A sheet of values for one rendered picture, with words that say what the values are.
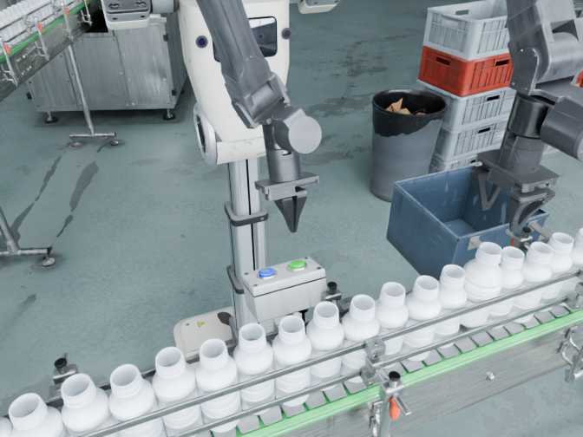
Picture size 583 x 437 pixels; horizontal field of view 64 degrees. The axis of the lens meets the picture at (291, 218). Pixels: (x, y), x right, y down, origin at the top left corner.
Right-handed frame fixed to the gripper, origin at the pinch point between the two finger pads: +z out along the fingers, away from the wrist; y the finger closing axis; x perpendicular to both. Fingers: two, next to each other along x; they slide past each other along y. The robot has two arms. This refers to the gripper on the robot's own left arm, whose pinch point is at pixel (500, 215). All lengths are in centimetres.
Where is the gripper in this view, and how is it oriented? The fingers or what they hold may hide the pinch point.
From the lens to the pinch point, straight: 80.7
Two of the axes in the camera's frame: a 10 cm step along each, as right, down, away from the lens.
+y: -3.7, -5.3, 7.6
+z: 0.0, 8.2, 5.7
